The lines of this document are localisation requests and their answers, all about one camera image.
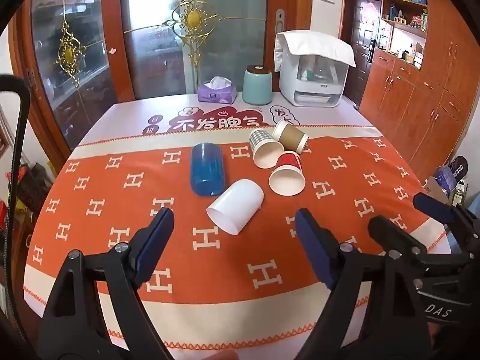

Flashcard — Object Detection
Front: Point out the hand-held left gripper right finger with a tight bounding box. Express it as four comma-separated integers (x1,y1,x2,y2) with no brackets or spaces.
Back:
294,208,437,360

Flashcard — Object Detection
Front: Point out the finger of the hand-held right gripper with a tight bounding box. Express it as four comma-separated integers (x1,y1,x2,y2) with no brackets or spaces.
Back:
368,215,480,271
413,193,480,249

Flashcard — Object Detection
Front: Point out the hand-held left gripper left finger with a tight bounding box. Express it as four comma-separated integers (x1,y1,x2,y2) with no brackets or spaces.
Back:
37,207,177,360

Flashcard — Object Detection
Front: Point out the white plastic cup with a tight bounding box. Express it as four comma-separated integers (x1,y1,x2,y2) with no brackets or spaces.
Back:
206,178,265,236

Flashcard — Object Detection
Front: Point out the red paper cup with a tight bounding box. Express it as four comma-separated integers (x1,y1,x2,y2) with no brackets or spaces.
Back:
268,150,306,196

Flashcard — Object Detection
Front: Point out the blue transparent plastic cup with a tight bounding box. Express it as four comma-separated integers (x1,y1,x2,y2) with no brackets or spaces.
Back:
189,142,228,197

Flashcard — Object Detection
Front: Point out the brown sleeved paper cup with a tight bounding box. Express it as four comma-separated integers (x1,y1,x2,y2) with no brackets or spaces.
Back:
272,119,309,154

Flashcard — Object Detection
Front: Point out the checkered paper cup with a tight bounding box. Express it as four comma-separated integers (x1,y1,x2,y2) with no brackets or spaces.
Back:
249,128,285,169

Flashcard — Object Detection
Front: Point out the person's left hand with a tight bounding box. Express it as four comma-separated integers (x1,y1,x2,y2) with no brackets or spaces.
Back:
204,350,241,360

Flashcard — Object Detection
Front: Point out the cardboard box with clutter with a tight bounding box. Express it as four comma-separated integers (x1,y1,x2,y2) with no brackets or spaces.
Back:
424,155,470,208

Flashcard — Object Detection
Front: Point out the orange patterned tablecloth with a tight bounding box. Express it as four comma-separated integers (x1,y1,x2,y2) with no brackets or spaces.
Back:
22,92,452,360

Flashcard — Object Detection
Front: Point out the red and black floor clutter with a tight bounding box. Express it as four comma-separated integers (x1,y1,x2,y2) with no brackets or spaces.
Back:
3,161,54,215

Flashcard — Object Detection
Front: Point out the white countertop appliance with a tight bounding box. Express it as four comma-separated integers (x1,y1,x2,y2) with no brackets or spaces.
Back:
279,50,347,108

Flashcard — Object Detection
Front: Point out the purple tissue box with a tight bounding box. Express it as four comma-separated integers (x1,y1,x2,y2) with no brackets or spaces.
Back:
197,76,238,105

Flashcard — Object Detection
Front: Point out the dark wooden entry door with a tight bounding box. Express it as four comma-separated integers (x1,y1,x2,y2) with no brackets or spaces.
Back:
343,0,383,106

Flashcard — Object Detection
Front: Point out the teal canister with brown lid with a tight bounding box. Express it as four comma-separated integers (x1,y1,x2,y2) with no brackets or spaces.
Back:
242,65,273,106

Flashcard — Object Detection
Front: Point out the glass sliding door gold ornament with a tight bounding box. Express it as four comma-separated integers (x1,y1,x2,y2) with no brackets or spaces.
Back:
11,0,130,152
120,0,313,103

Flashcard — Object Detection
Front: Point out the white towel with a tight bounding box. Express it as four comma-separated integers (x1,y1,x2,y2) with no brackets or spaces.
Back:
274,30,357,73

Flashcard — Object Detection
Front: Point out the wooden wall cabinet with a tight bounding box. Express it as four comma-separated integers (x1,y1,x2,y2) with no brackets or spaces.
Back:
358,0,480,182

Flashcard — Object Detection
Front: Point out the black cable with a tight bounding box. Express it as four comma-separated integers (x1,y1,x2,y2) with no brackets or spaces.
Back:
0,76,30,346

